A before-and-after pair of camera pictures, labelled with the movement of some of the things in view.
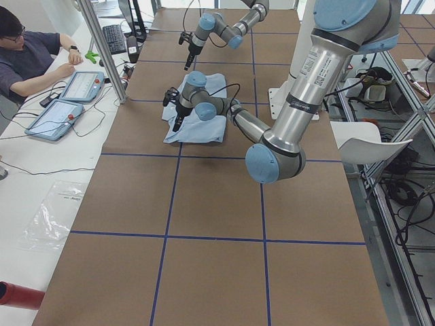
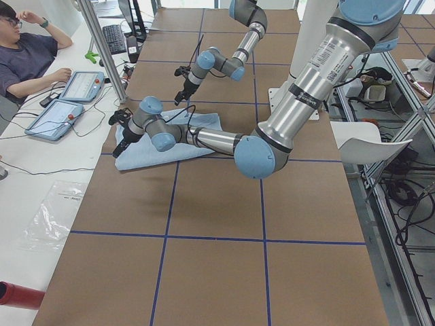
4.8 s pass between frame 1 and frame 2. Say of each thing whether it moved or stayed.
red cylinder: stayed
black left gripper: moved
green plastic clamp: stayed
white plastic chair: stayed
